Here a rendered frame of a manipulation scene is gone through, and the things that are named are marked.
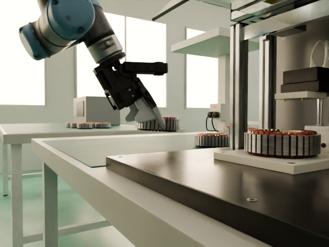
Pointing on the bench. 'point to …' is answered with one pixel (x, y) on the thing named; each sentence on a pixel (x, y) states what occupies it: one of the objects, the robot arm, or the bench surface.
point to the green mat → (121, 147)
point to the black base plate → (237, 193)
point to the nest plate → (275, 161)
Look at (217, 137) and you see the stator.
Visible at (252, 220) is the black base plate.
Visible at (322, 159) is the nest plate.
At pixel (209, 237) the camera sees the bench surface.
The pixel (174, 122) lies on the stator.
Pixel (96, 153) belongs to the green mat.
